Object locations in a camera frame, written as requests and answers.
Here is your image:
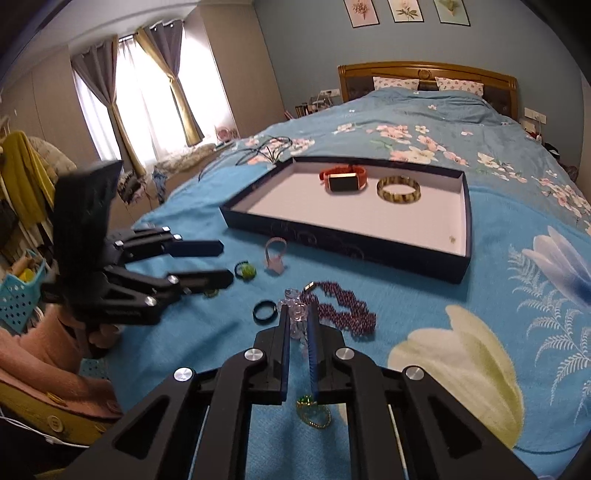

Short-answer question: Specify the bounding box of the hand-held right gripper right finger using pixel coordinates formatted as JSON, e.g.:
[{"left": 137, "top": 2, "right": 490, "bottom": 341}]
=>
[{"left": 308, "top": 302, "right": 541, "bottom": 480}]

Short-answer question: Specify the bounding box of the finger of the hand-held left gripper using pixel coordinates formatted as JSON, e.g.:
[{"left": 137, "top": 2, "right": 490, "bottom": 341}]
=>
[
  {"left": 108, "top": 226, "right": 225, "bottom": 266},
  {"left": 108, "top": 270, "right": 234, "bottom": 324}
]

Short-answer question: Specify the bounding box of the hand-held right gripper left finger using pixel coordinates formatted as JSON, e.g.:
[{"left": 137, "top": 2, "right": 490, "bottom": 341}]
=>
[{"left": 62, "top": 318, "right": 291, "bottom": 480}]

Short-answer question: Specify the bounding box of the clear crystal bracelet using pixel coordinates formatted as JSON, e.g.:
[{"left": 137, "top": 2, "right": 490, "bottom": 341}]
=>
[{"left": 277, "top": 288, "right": 319, "bottom": 352}]

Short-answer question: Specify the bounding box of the dark metal ring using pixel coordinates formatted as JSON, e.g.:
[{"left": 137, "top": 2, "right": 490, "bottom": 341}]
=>
[{"left": 252, "top": 300, "right": 279, "bottom": 324}]

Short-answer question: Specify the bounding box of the green gem gold ring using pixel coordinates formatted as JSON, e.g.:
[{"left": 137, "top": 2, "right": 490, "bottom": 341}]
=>
[{"left": 295, "top": 394, "right": 332, "bottom": 430}]

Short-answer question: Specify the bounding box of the purple bead bracelet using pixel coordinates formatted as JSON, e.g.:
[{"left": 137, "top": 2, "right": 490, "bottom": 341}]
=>
[{"left": 302, "top": 280, "right": 378, "bottom": 339}]

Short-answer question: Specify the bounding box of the pink flower charm ring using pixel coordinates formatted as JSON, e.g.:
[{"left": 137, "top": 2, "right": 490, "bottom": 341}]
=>
[{"left": 263, "top": 237, "right": 288, "bottom": 276}]

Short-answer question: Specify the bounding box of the dark blue shallow box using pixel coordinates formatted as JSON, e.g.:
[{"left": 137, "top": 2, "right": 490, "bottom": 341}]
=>
[{"left": 219, "top": 156, "right": 472, "bottom": 284}]

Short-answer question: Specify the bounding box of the person's left forearm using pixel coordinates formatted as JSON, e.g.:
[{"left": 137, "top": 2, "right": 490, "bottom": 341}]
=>
[{"left": 0, "top": 305, "right": 123, "bottom": 418}]

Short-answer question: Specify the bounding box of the person's left hand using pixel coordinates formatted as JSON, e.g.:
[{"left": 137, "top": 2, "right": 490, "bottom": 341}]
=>
[{"left": 90, "top": 324, "right": 122, "bottom": 347}]

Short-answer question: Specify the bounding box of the yellow garment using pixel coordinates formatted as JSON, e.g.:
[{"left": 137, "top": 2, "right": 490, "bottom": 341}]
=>
[{"left": 0, "top": 130, "right": 55, "bottom": 229}]

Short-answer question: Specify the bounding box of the light blue plastic basket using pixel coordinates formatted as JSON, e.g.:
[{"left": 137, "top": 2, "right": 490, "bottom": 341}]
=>
[{"left": 0, "top": 249, "right": 47, "bottom": 335}]

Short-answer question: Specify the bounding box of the grey and gold curtain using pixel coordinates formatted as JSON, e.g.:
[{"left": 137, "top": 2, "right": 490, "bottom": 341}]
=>
[
  {"left": 69, "top": 39, "right": 148, "bottom": 178},
  {"left": 134, "top": 21, "right": 206, "bottom": 146}
]

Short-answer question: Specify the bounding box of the orange smartwatch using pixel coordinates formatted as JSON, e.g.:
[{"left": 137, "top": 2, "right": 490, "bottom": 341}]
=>
[{"left": 320, "top": 165, "right": 370, "bottom": 193}]

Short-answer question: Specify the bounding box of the tortoiseshell bangle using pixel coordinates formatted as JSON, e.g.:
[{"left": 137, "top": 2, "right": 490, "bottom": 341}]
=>
[{"left": 376, "top": 175, "right": 422, "bottom": 204}]

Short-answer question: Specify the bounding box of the blue flower print blanket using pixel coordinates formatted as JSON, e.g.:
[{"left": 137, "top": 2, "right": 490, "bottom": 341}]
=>
[{"left": 106, "top": 159, "right": 591, "bottom": 480}]

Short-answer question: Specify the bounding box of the mustard buttoned garment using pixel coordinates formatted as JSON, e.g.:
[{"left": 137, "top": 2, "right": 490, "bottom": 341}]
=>
[{"left": 0, "top": 383, "right": 122, "bottom": 446}]

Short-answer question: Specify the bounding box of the floral grey-blue duvet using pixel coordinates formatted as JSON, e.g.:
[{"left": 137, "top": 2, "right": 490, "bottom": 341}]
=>
[{"left": 198, "top": 88, "right": 591, "bottom": 232}]

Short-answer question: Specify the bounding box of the heart print pillow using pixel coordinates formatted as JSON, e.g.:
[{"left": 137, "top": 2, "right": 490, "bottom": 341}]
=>
[
  {"left": 373, "top": 76, "right": 420, "bottom": 92},
  {"left": 435, "top": 77, "right": 485, "bottom": 97}
]

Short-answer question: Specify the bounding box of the framed flower picture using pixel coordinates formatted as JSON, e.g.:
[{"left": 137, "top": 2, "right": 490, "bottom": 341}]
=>
[
  {"left": 344, "top": 0, "right": 380, "bottom": 28},
  {"left": 433, "top": 0, "right": 469, "bottom": 24},
  {"left": 387, "top": 0, "right": 424, "bottom": 23}
]

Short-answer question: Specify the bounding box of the wooden headboard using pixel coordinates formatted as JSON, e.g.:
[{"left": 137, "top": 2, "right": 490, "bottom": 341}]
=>
[{"left": 337, "top": 62, "right": 519, "bottom": 116}]

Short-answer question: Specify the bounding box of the black cable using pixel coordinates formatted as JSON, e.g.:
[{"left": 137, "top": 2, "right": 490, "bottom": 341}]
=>
[{"left": 198, "top": 135, "right": 296, "bottom": 183}]

